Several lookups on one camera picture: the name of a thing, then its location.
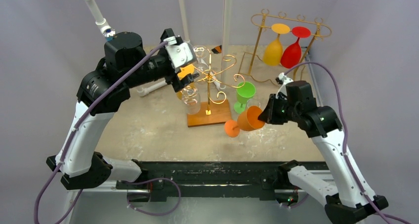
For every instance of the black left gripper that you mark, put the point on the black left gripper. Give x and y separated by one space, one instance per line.
172 78

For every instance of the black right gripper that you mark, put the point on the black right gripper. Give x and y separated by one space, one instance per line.
271 109

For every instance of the yellow wine glass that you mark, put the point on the yellow wine glass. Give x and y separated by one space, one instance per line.
274 51
184 71

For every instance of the clear wine glass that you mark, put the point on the clear wine glass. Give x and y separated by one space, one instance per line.
191 99
253 102
201 53

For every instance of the orange plastic wine glass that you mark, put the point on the orange plastic wine glass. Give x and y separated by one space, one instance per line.
247 121

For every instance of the gold scroll glass tree stand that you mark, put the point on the gold scroll glass tree stand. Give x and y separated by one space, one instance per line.
210 76

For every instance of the green plastic wine glass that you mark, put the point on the green plastic wine glass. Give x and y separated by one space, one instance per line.
244 92

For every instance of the red plastic wine glass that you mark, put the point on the red plastic wine glass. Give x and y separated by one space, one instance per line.
292 54

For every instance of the yellow wine glass front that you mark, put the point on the yellow wine glass front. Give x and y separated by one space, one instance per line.
274 51

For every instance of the gold wire wine glass rack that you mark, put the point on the gold wire wine glass rack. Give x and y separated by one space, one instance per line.
263 21

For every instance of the wooden base board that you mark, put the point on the wooden base board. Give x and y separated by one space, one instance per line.
220 113

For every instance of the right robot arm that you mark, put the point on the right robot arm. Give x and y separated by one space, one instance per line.
350 199

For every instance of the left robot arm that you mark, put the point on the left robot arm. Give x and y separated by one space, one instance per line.
81 166

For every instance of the black orange small clip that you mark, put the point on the black orange small clip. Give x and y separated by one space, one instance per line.
217 49

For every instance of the black table front rail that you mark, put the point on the black table front rail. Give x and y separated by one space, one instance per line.
262 180

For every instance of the blue faucet handle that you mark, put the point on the blue faucet handle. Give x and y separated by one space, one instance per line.
109 34

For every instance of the white PVC pipe frame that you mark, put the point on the white PVC pipe frame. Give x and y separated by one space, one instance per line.
183 19

